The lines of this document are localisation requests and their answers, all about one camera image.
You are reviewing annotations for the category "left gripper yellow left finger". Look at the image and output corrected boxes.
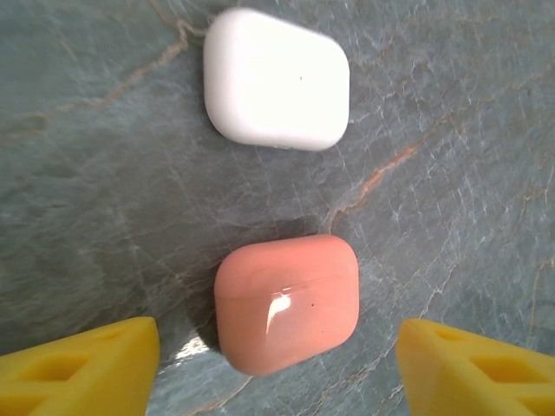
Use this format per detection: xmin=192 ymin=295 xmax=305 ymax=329
xmin=0 ymin=315 xmax=161 ymax=416

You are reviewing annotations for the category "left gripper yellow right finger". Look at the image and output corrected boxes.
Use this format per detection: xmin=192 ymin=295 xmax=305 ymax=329
xmin=395 ymin=318 xmax=555 ymax=416

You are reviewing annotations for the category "coral earbud charging case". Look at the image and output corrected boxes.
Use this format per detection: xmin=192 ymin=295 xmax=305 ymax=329
xmin=213 ymin=233 xmax=361 ymax=376

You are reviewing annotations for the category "white earbud charging case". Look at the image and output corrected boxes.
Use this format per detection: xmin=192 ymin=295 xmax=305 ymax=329
xmin=202 ymin=8 xmax=351 ymax=153

